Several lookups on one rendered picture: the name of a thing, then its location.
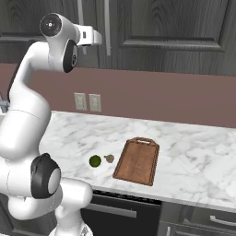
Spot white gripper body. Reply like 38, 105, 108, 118
91, 29, 103, 47

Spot dark wood cabinet door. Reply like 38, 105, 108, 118
98, 0, 236, 77
0, 0, 100, 69

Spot beige garlic bulb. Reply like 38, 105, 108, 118
103, 153, 115, 164

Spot green lime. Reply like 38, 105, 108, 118
88, 154, 102, 169

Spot brown wooden cutting board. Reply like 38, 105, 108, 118
112, 136, 160, 187

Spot dark lower cabinet door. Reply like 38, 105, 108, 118
157, 220, 236, 236

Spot black dishwasher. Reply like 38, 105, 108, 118
80, 190, 163, 236

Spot dark drawer front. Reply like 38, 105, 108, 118
159, 201, 236, 232

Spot silver cabinet door handle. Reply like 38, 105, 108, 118
77, 0, 88, 56
103, 0, 112, 57

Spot white wall outlet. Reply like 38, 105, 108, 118
74, 92, 88, 112
88, 93, 102, 113

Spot silver dishwasher handle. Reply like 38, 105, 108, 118
83, 202, 138, 219

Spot silver drawer handle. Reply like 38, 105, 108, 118
209, 214, 236, 228

